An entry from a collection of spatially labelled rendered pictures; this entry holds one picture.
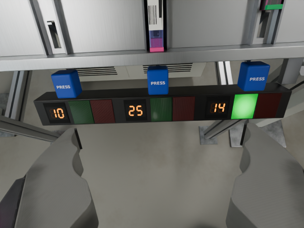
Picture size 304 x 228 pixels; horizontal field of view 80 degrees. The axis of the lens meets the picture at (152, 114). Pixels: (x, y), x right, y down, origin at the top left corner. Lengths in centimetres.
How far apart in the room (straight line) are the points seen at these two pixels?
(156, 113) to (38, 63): 15
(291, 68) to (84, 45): 26
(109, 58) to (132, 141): 74
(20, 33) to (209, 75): 91
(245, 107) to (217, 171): 68
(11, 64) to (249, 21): 25
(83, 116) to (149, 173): 66
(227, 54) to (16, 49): 23
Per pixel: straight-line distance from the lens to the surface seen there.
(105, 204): 94
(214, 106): 26
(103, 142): 95
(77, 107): 27
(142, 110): 25
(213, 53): 20
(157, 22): 20
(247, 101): 27
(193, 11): 22
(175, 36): 21
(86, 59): 21
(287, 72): 31
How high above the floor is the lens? 89
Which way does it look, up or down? 73 degrees down
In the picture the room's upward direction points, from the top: 10 degrees counter-clockwise
